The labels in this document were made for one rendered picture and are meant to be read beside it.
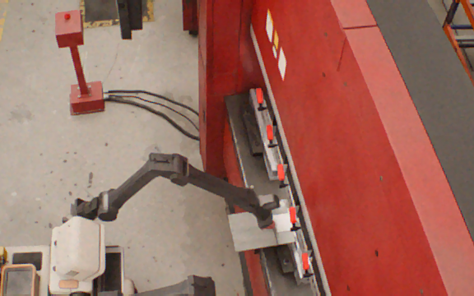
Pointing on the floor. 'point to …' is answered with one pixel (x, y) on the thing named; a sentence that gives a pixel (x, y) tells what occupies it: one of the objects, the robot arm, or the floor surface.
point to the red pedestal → (85, 98)
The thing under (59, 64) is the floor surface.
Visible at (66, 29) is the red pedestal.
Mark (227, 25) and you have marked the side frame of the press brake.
